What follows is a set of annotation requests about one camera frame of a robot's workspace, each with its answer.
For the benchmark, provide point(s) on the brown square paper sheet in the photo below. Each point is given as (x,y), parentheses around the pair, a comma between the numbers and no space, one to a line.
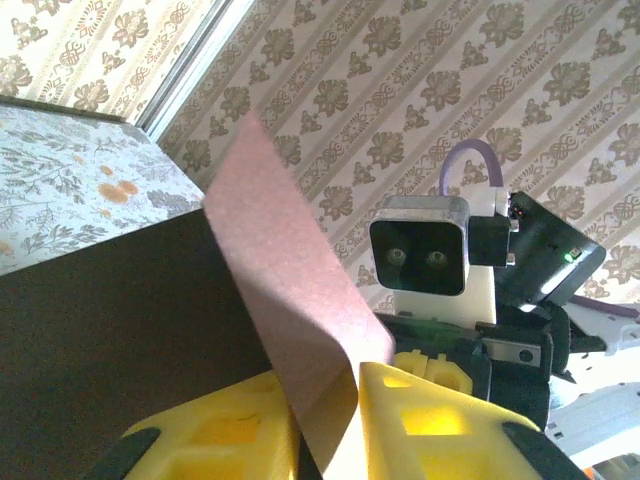
(150,325)

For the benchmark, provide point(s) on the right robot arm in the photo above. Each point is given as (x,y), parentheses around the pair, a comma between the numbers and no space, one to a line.
(600,410)

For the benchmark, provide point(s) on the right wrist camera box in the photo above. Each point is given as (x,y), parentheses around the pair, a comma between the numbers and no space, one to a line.
(420,245)

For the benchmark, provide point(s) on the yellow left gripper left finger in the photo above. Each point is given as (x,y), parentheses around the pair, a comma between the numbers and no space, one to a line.
(210,440)

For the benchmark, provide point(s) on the aluminium corner post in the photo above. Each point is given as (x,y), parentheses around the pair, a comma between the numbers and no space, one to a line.
(200,65)

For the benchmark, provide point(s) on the floral tablecloth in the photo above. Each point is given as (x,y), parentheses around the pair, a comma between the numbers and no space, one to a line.
(75,190)

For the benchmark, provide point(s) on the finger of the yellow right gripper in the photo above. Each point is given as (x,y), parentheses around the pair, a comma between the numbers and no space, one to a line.
(450,372)
(412,359)

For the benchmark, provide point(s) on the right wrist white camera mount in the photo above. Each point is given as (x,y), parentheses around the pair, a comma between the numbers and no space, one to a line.
(475,300)

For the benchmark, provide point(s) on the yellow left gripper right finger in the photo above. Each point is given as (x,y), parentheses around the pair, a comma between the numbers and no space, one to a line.
(440,440)

